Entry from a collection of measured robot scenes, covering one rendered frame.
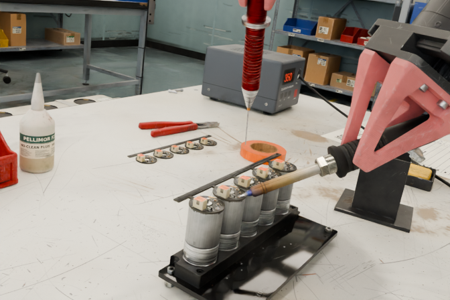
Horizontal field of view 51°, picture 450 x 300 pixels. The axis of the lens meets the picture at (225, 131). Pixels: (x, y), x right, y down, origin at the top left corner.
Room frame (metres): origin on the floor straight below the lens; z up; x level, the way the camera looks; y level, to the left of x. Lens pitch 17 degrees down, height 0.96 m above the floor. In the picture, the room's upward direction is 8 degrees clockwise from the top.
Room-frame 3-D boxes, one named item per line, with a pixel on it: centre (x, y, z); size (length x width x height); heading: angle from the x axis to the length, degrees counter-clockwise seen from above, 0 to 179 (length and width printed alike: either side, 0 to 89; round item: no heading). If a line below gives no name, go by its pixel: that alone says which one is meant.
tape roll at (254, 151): (0.58, -0.05, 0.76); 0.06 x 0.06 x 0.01
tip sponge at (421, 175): (0.58, -0.23, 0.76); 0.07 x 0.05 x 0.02; 64
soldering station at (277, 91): (0.87, -0.04, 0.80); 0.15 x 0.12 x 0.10; 63
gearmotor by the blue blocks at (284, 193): (0.39, -0.05, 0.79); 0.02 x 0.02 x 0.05
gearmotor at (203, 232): (0.29, 0.01, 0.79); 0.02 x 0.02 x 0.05
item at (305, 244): (0.33, -0.04, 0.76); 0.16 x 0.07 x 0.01; 148
